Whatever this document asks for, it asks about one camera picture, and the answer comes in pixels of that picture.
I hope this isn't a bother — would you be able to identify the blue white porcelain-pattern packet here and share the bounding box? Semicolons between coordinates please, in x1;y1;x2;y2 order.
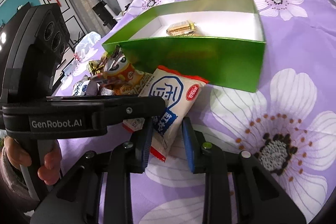
72;75;98;96

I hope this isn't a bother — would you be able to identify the white blue red snack packet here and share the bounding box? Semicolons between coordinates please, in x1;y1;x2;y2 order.
139;65;209;162

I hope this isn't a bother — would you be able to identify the panda orange snack bag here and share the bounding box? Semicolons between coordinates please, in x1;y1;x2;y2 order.
90;46;151;96

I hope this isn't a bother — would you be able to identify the gold foil snack packet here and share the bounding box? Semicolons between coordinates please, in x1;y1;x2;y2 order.
87;52;109;76

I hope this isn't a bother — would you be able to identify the pink grey sleeve forearm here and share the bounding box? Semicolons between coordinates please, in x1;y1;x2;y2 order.
1;148;39;213

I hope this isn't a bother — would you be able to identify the person's left hand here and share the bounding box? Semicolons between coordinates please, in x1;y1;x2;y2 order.
3;136;63;186

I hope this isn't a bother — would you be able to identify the white plastic bag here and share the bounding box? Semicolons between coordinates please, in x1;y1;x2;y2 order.
74;31;101;63

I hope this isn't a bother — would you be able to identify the black upright vacuum cleaner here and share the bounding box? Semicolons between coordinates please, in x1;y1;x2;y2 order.
92;0;117;29

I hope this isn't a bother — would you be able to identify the green cardboard box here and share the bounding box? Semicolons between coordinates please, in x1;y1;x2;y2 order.
102;0;266;92

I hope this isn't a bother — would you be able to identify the yellow cracker packet in box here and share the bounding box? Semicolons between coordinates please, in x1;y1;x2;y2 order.
166;20;197;36

